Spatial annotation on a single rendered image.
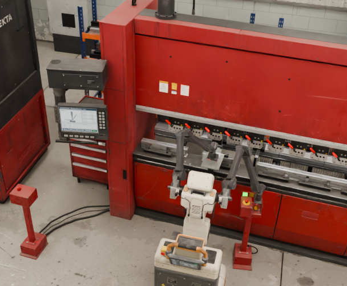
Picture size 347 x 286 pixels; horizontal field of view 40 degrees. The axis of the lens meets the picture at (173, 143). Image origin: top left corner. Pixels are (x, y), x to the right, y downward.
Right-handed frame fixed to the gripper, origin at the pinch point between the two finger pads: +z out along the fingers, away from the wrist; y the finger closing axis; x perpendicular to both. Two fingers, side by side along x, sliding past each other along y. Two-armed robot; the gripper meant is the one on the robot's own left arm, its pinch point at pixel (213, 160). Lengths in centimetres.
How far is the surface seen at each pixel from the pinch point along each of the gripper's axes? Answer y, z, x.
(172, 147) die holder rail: 47.3, 12.9, -10.0
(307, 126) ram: -80, -36, -37
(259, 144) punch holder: -40.7, -8.7, -22.7
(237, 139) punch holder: -19.2, -10.6, -21.8
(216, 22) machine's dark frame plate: 15, -97, -87
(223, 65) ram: 3, -76, -58
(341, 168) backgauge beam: -122, 28, -33
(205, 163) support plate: 6.7, 0.6, 5.3
